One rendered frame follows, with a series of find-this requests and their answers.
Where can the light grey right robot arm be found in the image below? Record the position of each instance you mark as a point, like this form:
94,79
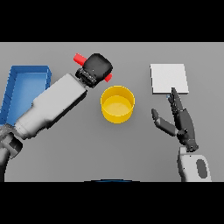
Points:
193,167

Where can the blue tray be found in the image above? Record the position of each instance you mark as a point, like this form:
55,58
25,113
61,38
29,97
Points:
23,90

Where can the dark right robot hand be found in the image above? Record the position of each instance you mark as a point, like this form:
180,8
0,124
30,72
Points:
183,119

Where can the pale square measuring scale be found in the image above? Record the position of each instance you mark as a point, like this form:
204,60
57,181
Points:
169,78

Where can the yellow bowl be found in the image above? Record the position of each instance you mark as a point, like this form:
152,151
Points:
117,105

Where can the dark left robot hand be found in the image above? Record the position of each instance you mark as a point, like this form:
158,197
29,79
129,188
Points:
96,68

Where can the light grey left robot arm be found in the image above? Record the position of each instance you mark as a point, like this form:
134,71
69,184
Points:
49,105

